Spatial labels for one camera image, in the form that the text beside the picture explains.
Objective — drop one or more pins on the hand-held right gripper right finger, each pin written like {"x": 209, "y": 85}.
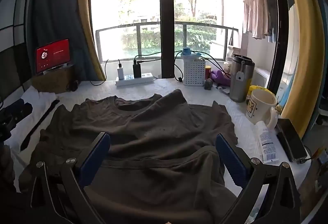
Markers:
{"x": 230, "y": 160}

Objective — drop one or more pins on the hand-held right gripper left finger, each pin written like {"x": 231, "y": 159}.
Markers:
{"x": 96, "y": 157}

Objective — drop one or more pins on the dark grey t-shirt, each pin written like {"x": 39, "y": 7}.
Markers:
{"x": 153, "y": 124}

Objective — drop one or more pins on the hanging beige clothes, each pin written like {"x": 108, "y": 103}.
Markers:
{"x": 253, "y": 8}

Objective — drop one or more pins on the white folded garment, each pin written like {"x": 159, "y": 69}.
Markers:
{"x": 38, "y": 101}

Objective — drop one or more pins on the white tube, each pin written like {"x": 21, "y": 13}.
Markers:
{"x": 266, "y": 142}

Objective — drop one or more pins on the brown cardboard box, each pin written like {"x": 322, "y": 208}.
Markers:
{"x": 53, "y": 80}

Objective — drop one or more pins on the white printed mug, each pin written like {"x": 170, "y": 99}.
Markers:
{"x": 258, "y": 108}

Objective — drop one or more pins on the black phone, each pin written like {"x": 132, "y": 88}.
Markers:
{"x": 289, "y": 136}

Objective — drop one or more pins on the tablet with red screen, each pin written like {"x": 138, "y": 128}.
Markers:
{"x": 52, "y": 56}

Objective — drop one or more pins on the stainless steel tumbler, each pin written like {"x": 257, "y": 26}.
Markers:
{"x": 239, "y": 85}

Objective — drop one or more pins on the yellow container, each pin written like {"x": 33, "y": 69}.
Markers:
{"x": 253, "y": 88}

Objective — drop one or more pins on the small dark lump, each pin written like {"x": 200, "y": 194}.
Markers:
{"x": 208, "y": 84}

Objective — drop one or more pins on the purple toy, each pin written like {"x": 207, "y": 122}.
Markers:
{"x": 220, "y": 77}

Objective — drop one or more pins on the white power strip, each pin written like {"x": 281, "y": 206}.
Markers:
{"x": 135, "y": 80}

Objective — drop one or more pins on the white charger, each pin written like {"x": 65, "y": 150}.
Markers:
{"x": 120, "y": 72}

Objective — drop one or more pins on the white textured blanket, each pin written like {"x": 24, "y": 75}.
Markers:
{"x": 174, "y": 88}

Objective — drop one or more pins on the white plastic basket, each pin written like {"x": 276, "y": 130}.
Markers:
{"x": 194, "y": 72}

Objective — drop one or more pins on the dark grey charger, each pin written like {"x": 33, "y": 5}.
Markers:
{"x": 137, "y": 70}

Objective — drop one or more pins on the teal curtain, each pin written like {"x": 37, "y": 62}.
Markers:
{"x": 56, "y": 8}

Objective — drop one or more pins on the yellow curtain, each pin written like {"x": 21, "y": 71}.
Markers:
{"x": 85, "y": 21}
{"x": 303, "y": 60}

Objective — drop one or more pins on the blue face mask pack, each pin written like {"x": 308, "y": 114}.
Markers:
{"x": 186, "y": 51}

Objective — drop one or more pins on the balcony railing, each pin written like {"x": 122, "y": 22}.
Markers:
{"x": 138, "y": 34}

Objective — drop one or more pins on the hanging dark garment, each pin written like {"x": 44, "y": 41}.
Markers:
{"x": 271, "y": 8}

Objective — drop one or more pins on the dark window frame post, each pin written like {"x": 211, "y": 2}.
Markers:
{"x": 166, "y": 8}

